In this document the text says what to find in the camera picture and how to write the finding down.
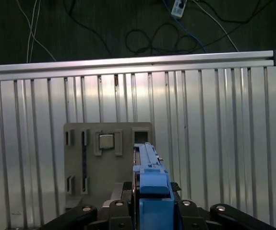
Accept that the grey parts rack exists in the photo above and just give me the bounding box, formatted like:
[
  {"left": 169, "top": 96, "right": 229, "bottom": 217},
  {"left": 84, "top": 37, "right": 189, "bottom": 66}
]
[{"left": 63, "top": 122, "right": 155, "bottom": 211}]

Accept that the silver CPU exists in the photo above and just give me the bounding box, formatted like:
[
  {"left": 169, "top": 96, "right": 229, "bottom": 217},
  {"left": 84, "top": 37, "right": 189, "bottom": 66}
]
[{"left": 98, "top": 133, "right": 116, "bottom": 150}]

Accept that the black looped floor cable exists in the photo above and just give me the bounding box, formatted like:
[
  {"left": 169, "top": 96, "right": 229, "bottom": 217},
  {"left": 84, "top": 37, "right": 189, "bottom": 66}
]
[{"left": 125, "top": 23, "right": 199, "bottom": 58}]

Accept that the hard disk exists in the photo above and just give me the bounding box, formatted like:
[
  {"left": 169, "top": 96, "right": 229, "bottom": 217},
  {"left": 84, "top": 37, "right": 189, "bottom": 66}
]
[{"left": 132, "top": 141, "right": 178, "bottom": 230}]

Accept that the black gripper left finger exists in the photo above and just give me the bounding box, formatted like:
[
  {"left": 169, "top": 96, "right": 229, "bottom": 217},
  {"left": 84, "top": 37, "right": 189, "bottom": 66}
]
[{"left": 40, "top": 182, "right": 135, "bottom": 230}]

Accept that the white power strip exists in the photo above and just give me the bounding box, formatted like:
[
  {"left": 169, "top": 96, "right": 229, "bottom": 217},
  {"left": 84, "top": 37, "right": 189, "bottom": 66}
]
[{"left": 170, "top": 0, "right": 188, "bottom": 19}]

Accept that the dark loose RAM stick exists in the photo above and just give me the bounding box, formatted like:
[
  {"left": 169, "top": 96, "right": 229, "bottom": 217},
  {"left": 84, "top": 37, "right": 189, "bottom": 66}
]
[{"left": 81, "top": 138, "right": 88, "bottom": 190}]

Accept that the white floor cable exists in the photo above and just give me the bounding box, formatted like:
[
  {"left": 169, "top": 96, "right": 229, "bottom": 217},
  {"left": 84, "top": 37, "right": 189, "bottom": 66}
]
[
  {"left": 192, "top": 0, "right": 240, "bottom": 53},
  {"left": 16, "top": 0, "right": 57, "bottom": 63}
]

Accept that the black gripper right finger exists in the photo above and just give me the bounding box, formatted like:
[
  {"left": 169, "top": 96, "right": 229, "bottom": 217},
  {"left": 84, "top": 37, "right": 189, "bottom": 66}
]
[{"left": 170, "top": 182, "right": 273, "bottom": 230}]

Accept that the blue floor cable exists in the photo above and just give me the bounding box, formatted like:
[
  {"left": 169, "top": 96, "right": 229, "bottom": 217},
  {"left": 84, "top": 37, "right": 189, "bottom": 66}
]
[{"left": 163, "top": 0, "right": 208, "bottom": 54}]

